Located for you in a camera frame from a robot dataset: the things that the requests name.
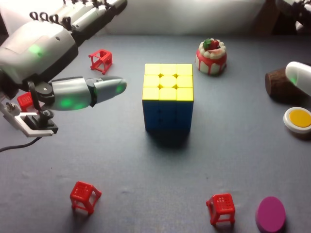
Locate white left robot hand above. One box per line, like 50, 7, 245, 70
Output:
0, 0, 128, 113

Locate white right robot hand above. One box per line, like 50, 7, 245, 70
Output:
276, 0, 311, 98

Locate Rubik's cube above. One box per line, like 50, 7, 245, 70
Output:
141, 63, 195, 133

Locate brown wooden log piece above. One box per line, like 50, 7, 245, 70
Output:
264, 67, 309, 105

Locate white disc with yellow centre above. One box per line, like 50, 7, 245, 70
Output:
283, 107, 311, 134

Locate red toy stool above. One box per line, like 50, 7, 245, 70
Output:
206, 193, 237, 226
16, 92, 34, 113
69, 181, 103, 215
88, 49, 113, 75

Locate brown cardboard panel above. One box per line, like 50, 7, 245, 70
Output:
252, 0, 280, 37

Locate toy strawberry cake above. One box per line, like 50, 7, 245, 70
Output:
194, 38, 228, 77

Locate grey table cloth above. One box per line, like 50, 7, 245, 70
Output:
0, 33, 311, 233

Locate magenta round disc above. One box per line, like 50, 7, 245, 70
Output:
255, 196, 286, 233

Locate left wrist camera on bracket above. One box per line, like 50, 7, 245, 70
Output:
0, 101, 60, 138

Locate black camera cable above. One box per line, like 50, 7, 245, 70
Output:
0, 136, 43, 153

